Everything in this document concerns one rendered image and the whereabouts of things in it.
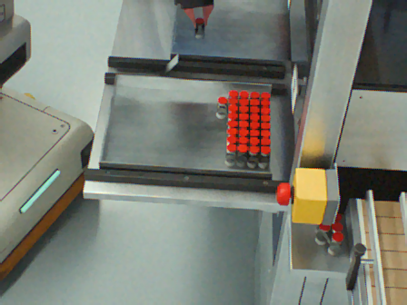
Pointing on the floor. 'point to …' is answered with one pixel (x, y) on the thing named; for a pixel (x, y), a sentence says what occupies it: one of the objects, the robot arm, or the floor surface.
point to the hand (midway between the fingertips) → (200, 22)
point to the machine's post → (322, 116)
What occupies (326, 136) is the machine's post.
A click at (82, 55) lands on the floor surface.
